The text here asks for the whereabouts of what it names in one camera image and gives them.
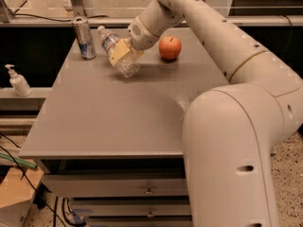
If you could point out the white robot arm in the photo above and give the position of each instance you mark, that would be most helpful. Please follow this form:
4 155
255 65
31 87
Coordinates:
229 132

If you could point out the red apple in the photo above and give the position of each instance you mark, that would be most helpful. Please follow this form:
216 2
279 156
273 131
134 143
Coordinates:
169 48

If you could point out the grey drawer cabinet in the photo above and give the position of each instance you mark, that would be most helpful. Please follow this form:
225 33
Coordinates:
102 139

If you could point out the white pump dispenser bottle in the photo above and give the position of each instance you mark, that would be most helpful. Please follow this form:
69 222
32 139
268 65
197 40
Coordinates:
18 82

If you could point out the clear plastic water bottle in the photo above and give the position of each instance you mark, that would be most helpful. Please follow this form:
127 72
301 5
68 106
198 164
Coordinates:
129 66

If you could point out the cardboard box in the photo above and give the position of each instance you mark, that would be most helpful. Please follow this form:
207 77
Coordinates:
16 197

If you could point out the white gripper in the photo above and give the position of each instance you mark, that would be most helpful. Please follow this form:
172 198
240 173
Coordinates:
140 36

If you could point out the drawer knob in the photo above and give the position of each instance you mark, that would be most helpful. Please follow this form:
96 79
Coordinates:
148 192
150 214

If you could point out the top drawer knob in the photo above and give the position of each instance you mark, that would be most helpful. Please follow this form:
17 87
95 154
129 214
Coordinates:
148 192

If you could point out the metal frame rail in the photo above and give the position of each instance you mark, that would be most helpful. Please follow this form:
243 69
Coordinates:
123 11

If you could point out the green rod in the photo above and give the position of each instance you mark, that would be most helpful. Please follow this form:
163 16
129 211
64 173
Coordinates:
18 161

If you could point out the silver blue redbull can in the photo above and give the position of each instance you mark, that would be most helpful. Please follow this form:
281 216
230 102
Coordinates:
84 37

